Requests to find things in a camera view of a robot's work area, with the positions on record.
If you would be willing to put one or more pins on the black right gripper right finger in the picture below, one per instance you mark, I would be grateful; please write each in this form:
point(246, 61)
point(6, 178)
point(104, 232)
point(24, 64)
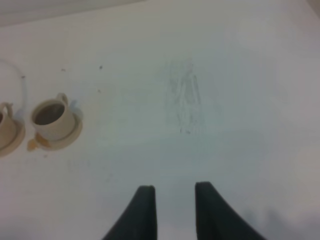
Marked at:
point(216, 220)

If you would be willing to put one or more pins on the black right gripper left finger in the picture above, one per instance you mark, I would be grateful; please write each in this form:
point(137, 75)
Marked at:
point(139, 219)

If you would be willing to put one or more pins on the right cup saucer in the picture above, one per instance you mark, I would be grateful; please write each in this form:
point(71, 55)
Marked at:
point(68, 140)

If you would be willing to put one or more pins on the cup saucer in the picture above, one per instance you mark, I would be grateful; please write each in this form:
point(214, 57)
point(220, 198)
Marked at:
point(15, 143)
point(68, 140)

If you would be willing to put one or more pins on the right beige teacup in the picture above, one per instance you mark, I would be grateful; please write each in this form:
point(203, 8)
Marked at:
point(52, 119)

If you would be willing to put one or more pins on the beige teacup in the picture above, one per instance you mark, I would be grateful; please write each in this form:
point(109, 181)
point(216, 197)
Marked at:
point(52, 119)
point(8, 127)

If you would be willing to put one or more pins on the left cup saucer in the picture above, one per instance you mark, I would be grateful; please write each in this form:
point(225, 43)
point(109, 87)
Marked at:
point(15, 143)

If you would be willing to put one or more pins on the left beige teacup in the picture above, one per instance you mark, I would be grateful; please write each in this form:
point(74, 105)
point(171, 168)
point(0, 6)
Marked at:
point(8, 127)

